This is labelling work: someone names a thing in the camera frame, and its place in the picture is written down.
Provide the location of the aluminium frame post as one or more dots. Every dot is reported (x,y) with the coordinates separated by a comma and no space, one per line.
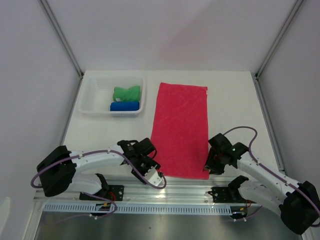
(58,31)
(284,29)

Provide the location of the aluminium front rail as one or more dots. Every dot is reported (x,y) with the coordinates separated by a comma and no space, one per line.
(179,191)

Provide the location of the aluminium frame post left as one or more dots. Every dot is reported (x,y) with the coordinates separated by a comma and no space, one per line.
(58,31)

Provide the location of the aluminium frame rail right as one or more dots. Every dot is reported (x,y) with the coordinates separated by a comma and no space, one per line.
(269,125)

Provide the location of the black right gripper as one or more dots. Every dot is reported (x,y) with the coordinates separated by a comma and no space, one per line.
(215,170)

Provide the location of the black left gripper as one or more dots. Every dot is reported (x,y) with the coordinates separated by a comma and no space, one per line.
(151,162)

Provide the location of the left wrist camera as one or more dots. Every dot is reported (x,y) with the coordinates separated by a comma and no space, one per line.
(152,176)

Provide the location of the slotted cable duct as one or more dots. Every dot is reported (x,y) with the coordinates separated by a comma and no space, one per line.
(126,208)

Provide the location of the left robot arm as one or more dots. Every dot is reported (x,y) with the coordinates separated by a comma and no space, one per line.
(64,170)

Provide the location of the blue towel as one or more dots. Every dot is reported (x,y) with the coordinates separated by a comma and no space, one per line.
(120,106)

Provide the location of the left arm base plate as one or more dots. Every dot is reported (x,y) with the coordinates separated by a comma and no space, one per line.
(114,193)

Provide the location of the aluminium frame post right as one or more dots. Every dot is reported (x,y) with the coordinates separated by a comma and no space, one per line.
(284,29)

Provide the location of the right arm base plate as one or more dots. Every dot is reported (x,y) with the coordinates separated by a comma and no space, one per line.
(226,195)

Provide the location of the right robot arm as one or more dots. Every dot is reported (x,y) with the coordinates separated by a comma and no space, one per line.
(297,204)

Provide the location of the pink towel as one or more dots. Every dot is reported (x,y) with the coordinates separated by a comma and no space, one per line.
(180,130)

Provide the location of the white plastic basket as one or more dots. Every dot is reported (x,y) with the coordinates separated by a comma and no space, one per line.
(100,95)

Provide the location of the green towel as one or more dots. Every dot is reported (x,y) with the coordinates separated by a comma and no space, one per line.
(131,94)

